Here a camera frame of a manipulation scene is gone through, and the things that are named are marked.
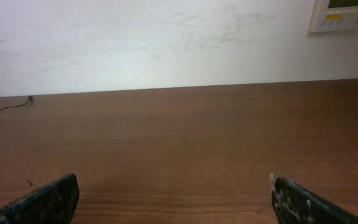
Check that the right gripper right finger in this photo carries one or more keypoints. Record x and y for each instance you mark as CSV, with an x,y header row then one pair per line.
x,y
294,204

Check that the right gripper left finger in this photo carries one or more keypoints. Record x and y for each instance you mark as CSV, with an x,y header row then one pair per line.
x,y
53,203

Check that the white wall control panel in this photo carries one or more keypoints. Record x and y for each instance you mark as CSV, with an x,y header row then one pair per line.
x,y
334,15

